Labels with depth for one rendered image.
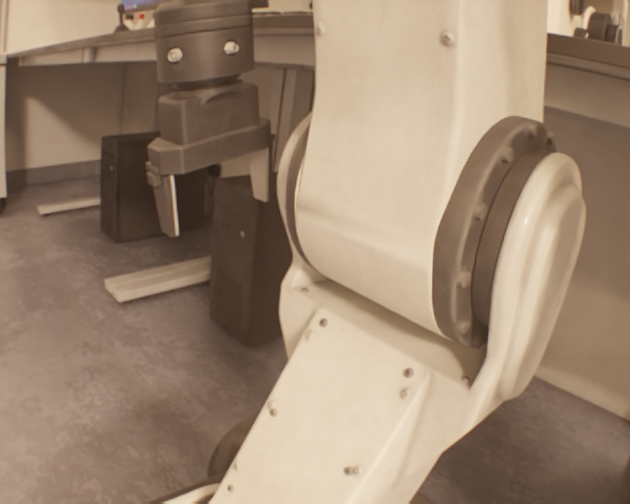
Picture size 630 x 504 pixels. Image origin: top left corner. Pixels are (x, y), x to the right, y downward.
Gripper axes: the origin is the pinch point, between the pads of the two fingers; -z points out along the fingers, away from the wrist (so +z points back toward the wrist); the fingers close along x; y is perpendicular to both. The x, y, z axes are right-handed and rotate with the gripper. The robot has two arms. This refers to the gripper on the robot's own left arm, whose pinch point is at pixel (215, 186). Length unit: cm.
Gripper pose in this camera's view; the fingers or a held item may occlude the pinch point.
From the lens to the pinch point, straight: 47.7
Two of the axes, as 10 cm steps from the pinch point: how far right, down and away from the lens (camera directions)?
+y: -6.7, -3.3, 6.7
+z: -0.3, -8.8, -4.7
